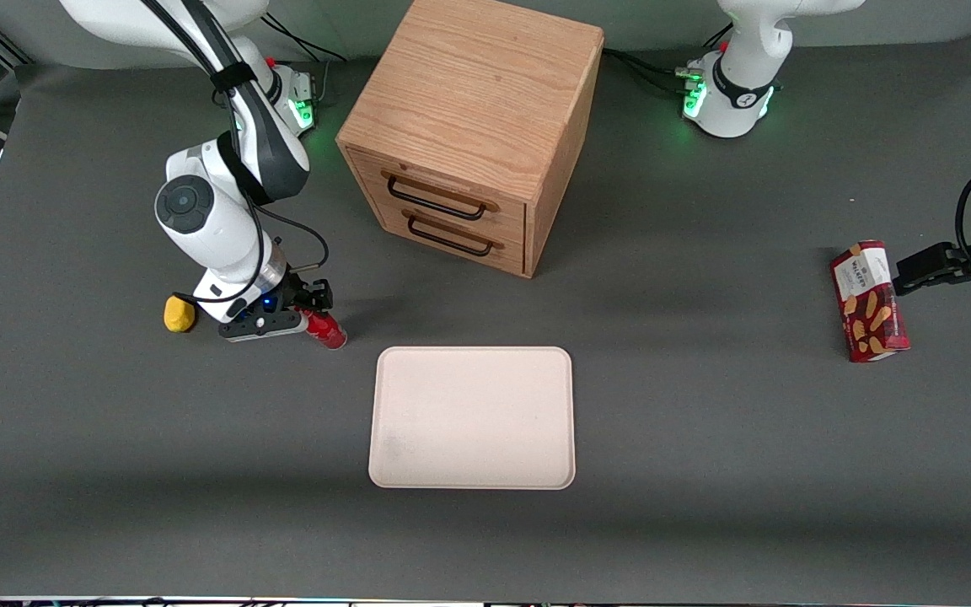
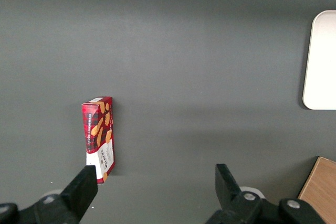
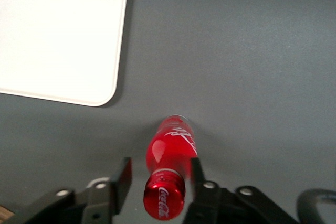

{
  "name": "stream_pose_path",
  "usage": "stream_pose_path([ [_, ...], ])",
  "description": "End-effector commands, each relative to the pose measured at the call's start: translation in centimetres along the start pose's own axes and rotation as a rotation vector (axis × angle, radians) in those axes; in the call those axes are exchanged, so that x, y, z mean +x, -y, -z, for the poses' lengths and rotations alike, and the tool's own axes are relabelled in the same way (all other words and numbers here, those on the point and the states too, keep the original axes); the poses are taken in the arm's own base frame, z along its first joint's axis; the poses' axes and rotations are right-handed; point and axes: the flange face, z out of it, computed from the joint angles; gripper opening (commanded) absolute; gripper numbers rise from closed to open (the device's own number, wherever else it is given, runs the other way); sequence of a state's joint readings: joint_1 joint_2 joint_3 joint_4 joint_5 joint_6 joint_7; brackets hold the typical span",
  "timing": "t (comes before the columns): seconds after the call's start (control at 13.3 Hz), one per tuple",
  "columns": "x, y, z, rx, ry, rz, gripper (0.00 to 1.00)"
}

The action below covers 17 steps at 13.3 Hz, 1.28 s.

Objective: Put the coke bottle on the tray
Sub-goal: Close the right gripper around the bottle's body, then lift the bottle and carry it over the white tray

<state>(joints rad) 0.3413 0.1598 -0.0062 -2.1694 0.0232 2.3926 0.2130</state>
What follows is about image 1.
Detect red shortbread cookie box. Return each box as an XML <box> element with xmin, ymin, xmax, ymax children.
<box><xmin>829</xmin><ymin>240</ymin><xmax>913</xmax><ymax>364</ymax></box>

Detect cream rectangular tray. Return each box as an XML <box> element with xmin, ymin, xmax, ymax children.
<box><xmin>367</xmin><ymin>346</ymin><xmax>577</xmax><ymax>491</ymax></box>

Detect black metal drawer handle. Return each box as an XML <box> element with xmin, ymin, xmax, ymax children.
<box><xmin>406</xmin><ymin>212</ymin><xmax>496</xmax><ymax>257</ymax></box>
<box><xmin>386</xmin><ymin>172</ymin><xmax>489</xmax><ymax>222</ymax></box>

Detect yellow toy lemon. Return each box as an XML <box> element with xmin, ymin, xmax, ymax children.
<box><xmin>164</xmin><ymin>294</ymin><xmax>197</xmax><ymax>333</ymax></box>

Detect black base cable bundle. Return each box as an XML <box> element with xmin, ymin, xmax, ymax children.
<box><xmin>261</xmin><ymin>14</ymin><xmax>350</xmax><ymax>65</ymax></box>
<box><xmin>601</xmin><ymin>46</ymin><xmax>694</xmax><ymax>96</ymax></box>

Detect wooden two-drawer cabinet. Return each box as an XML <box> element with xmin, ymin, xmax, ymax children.
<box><xmin>335</xmin><ymin>0</ymin><xmax>606</xmax><ymax>279</ymax></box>

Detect wooden drawer front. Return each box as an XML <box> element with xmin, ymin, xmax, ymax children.
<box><xmin>347</xmin><ymin>148</ymin><xmax>528</xmax><ymax>245</ymax></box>
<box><xmin>374</xmin><ymin>199</ymin><xmax>527</xmax><ymax>277</ymax></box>

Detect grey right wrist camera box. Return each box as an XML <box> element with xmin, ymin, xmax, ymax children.
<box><xmin>217</xmin><ymin>309</ymin><xmax>302</xmax><ymax>341</ymax></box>

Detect red coke bottle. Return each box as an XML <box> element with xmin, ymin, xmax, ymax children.
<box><xmin>298</xmin><ymin>308</ymin><xmax>348</xmax><ymax>350</ymax></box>

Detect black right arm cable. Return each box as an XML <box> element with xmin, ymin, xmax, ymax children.
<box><xmin>140</xmin><ymin>0</ymin><xmax>331</xmax><ymax>306</ymax></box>

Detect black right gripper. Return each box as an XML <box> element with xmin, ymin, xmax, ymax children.
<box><xmin>262</xmin><ymin>278</ymin><xmax>335</xmax><ymax>319</ymax></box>

